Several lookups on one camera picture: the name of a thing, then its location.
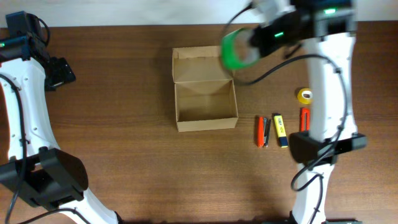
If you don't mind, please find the green tape roll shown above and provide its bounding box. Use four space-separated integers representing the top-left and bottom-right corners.
221 28 261 70

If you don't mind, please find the small yellow tape roll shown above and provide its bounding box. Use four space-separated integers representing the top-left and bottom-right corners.
297 88 313 105

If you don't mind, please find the orange utility knife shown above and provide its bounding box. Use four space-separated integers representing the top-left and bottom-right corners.
300 108 310 132

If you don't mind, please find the yellow highlighter marker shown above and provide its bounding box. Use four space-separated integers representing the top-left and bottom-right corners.
273 113 289 148

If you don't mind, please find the red black stapler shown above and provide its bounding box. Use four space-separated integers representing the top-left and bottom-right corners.
257 116 271 147

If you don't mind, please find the brown cardboard box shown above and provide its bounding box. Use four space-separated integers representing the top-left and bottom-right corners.
172 46 239 132

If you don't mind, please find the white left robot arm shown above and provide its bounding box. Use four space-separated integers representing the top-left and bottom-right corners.
1 11 122 223

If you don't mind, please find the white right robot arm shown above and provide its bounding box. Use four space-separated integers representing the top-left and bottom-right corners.
248 1 367 223

